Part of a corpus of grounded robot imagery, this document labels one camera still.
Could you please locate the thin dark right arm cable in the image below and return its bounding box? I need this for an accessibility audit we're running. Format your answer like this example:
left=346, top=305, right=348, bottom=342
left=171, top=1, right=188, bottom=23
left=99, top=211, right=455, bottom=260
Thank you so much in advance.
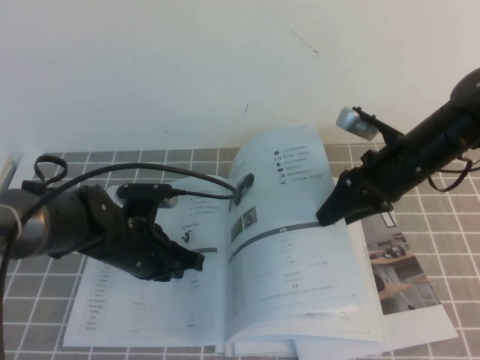
left=427, top=149, right=480, bottom=193

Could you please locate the booklet with photo cover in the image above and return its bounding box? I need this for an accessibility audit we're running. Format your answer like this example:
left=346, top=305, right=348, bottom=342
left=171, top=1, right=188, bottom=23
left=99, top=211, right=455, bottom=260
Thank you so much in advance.
left=294, top=209, right=459, bottom=359

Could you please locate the white product catalogue book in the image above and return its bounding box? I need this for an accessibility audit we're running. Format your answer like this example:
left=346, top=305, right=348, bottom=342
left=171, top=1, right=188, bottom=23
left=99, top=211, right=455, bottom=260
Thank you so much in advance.
left=61, top=123, right=387, bottom=357

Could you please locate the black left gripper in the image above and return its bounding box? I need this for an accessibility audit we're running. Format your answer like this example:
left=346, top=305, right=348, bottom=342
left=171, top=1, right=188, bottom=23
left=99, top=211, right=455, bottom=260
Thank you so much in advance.
left=82, top=215, right=206, bottom=283

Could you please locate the grey white-checked tablecloth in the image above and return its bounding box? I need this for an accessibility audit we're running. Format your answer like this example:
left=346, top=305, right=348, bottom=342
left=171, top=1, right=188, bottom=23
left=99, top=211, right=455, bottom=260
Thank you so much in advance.
left=0, top=139, right=480, bottom=360

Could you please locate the black left wrist camera cable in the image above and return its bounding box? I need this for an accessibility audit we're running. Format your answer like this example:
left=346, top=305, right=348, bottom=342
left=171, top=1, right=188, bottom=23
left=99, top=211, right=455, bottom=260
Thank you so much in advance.
left=0, top=163, right=239, bottom=360

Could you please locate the black cable loop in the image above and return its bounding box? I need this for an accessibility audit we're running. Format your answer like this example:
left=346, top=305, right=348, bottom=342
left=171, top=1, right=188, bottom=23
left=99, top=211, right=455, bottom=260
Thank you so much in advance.
left=21, top=154, right=68, bottom=193

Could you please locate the beige flat board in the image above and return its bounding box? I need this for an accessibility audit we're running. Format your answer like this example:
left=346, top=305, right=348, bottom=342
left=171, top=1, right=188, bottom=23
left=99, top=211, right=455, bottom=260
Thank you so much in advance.
left=0, top=149, right=18, bottom=188

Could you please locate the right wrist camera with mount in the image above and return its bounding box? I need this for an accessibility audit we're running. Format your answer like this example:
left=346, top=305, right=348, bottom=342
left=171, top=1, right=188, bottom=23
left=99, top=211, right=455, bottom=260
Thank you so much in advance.
left=335, top=106, right=405, bottom=149

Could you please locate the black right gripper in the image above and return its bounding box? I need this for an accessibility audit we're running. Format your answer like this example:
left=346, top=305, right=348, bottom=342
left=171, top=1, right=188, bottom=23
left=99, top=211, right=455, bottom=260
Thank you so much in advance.
left=316, top=144, right=425, bottom=227

